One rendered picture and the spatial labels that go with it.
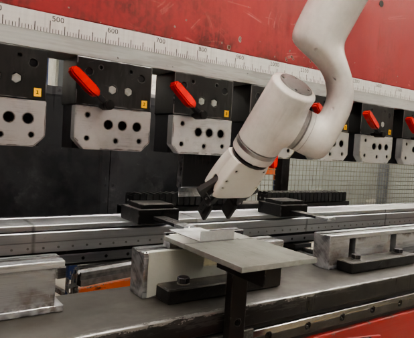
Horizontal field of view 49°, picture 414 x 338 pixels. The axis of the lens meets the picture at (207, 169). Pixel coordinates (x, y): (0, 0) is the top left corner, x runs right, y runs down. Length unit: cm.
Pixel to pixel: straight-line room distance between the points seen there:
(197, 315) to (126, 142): 35
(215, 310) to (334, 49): 53
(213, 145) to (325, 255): 51
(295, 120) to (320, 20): 16
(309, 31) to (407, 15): 78
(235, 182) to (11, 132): 40
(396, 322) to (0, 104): 112
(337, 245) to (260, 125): 62
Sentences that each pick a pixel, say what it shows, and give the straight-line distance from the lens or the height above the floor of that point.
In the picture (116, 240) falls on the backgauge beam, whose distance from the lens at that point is 121.
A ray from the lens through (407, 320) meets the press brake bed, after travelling 146.
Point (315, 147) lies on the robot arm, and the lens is 81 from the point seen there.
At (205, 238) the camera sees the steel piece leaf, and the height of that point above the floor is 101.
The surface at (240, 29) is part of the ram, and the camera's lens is 105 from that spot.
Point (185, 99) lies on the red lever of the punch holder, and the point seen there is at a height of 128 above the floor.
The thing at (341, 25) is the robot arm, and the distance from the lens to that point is 79.
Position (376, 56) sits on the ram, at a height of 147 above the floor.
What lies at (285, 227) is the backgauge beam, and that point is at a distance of 154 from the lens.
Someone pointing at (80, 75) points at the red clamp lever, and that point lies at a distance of 81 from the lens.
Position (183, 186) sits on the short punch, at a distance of 99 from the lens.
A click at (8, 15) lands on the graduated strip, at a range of 84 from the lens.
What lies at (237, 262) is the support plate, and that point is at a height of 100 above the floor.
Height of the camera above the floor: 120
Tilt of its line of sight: 3 degrees down
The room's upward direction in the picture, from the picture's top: 4 degrees clockwise
